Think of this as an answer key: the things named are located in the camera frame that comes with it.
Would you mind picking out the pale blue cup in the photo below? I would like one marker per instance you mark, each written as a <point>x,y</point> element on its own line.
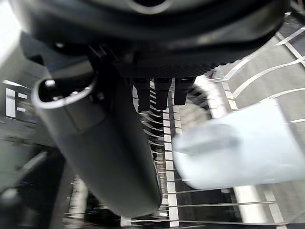
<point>240,148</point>

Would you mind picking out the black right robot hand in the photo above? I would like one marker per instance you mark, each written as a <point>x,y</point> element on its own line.
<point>112,148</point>

